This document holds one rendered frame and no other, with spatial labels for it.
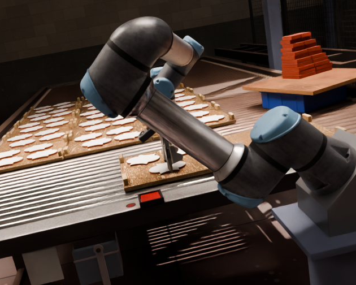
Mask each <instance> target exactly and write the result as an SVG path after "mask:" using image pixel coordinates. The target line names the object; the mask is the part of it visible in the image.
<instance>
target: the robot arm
mask: <svg viewBox="0 0 356 285"><path fill-rule="evenodd" d="M203 51H204V48H203V46H202V45H200V44H199V43H198V42H196V41H195V40H194V39H192V38H191V37H190V36H185V37H184V38H183V39H181V38H180V37H179V36H177V35H175V34H174V33H173V32H172V29H171V27H170V26H169V25H168V24H167V23H166V22H165V21H163V20H162V19H159V18H156V17H152V16H144V17H139V18H135V19H132V20H130V21H128V22H126V23H124V24H122V25H121V26H119V27H118V28H117V29H116V30H115V31H114V32H113V33H112V35H111V36H110V38H109V40H108V41H107V42H106V44H105V45H104V47H103V48H102V50H101V51H100V53H99V54H98V56H97V57H96V59H95V60H94V62H93V63H92V65H91V66H90V67H89V68H88V69H87V71H86V74H85V76H84V77H83V79H82V81H81V83H80V88H81V91H82V93H83V95H84V96H85V98H86V99H87V100H88V101H89V102H90V103H91V104H92V105H93V106H94V107H95V108H96V109H97V110H99V111H100V112H101V113H102V114H104V115H107V116H108V117H109V118H113V119H114V118H116V117H118V116H119V115H120V116H122V117H123V118H124V119H129V118H136V119H137V120H139V121H140V122H141V123H143V124H144V125H146V126H147V127H148V128H146V129H145V130H144V131H142V132H141V133H140V134H139V135H138V139H139V140H140V141H141V142H142V143H144V142H145V141H147V140H148V139H149V138H150V137H152V135H154V134H155V133H157V134H159V135H160V140H161V143H162V151H163V158H164V161H165V163H167V167H168V169H169V170H170V172H173V168H172V164H174V163H176V162H178V161H180V160H182V159H183V155H182V154H181V153H177V152H178V151H179V149H181V150H182V151H183V152H185V153H186V154H188V155H190V156H191V157H192V158H194V159H195V160H197V161H198V162H200V163H201V164H203V165H204V166H206V167H207V168H208V169H210V170H211V171H212V172H213V173H214V179H215V181H217V182H218V185H217V187H218V190H219V191H220V192H221V193H222V194H223V195H224V196H227V198H228V199H230V200H231V201H233V202H234V203H236V204H238V205H240V206H243V207H245V208H256V207H257V206H259V204H260V203H261V202H262V201H263V200H265V199H266V198H267V197H268V195H269V193H270V192H271V191H272V190H273V189H274V187H275V186H276V185H277V184H278V182H279V181H280V180H281V179H282V178H283V177H284V175H285V174H286V173H287V172H288V171H289V170H290V168H292V169H294V170H295V171H296V172H298V174H299V176H300V177H301V179H302V180H303V181H304V183H305V184H306V186H307V187H308V189H310V190H311V191H313V192H314V193H315V194H317V195H320V196H324V195H328V194H331V193H333V192H335V191H336V190H338V189H339V188H341V187H342V186H343V185H344V184H345V183H346V182H347V181H348V179H349V178H350V177H351V175H352V173H353V172H354V170H355V167H356V150H355V149H354V148H353V147H352V146H351V145H349V144H348V143H346V142H344V141H341V140H338V139H334V138H332V137H328V136H326V135H325V134H323V133H322V132H320V131H319V130H318V129H317V128H315V127H314V126H313V125H312V124H310V123H309V122H308V121H306V120H305V119H304V118H303V117H301V115H300V114H299V113H296V112H294V111H293V110H291V109H290V108H288V107H286V106H278V107H275V108H273V109H271V110H269V111H267V112H266V113H265V114H263V115H262V116H261V117H260V118H259V119H258V120H257V122H256V123H255V125H254V126H253V128H252V129H251V132H250V138H251V140H252V142H251V143H250V144H249V145H248V146H246V145H244V144H243V143H241V142H238V143H235V144H233V143H231V142H230V141H228V140H227V139H225V138H224V137H223V136H221V135H220V134H218V133H217V132H215V131H214V130H213V129H211V128H210V127H209V126H207V125H206V124H204V123H203V122H202V121H200V120H199V119H197V118H196V117H195V116H193V115H192V114H191V113H189V112H187V111H186V110H185V109H183V108H182V107H181V106H179V105H178V104H177V103H176V98H175V90H176V88H177V87H178V86H179V85H180V83H181V82H182V80H183V79H184V77H185V76H186V75H187V73H188V72H189V71H190V69H191V68H192V67H193V65H194V64H195V62H196V61H197V60H198V59H199V58H200V56H201V54H202V53H203ZM158 58H160V59H163V60H165V61H167V62H166V64H165V65H164V66H163V67H157V68H153V69H151V67H152V66H153V64H154V63H155V62H156V60H157V59H158ZM150 69H151V71H150ZM149 71H150V76H151V77H150V76H148V75H147V73H148V72H149ZM172 145H175V146H176V147H174V146H172Z"/></svg>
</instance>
